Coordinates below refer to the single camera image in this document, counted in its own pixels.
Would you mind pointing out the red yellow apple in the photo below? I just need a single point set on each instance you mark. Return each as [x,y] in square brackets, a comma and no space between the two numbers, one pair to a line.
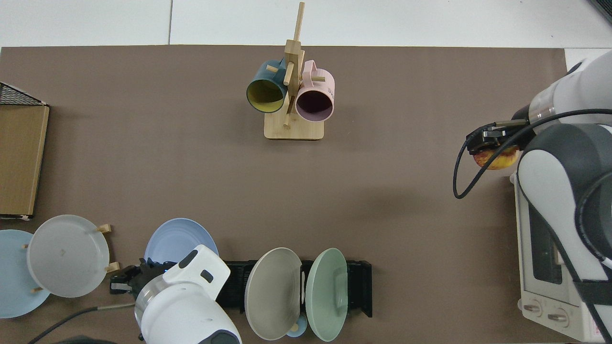
[497,162]

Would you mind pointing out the wooden peg plate stand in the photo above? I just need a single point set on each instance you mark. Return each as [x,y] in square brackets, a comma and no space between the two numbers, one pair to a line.
[113,267]

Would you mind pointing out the grey white plate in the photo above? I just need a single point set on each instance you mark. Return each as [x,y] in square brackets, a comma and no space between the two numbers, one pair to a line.
[67,255]

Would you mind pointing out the beige plate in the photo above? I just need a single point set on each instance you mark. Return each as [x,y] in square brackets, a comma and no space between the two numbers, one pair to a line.
[272,296]

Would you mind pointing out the light blue plate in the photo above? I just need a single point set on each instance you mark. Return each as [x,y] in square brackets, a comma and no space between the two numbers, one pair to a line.
[14,282]

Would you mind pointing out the pale green plate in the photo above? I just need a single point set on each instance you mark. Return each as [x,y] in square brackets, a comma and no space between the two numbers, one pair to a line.
[325,296]

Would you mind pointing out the black dish rack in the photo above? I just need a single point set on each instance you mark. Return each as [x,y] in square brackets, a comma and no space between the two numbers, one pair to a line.
[359,286]

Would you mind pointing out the brown tablecloth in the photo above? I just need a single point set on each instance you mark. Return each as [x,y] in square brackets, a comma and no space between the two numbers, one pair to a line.
[287,191]

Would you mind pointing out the small blue round thing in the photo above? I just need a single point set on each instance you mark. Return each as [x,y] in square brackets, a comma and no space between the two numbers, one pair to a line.
[299,331]

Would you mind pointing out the pale toaster oven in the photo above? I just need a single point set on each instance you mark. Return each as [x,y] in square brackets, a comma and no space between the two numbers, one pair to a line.
[540,286]

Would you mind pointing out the pink cup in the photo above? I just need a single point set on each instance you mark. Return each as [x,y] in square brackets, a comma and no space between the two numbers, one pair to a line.
[314,106]

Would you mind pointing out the dark device corner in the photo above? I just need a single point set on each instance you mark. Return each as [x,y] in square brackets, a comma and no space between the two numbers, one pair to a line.
[603,8]

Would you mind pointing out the wooden cup stand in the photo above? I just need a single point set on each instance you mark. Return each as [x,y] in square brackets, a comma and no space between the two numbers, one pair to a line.
[294,130]

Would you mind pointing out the dark teal cup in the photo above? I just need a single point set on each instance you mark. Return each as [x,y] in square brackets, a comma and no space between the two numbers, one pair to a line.
[265,95]

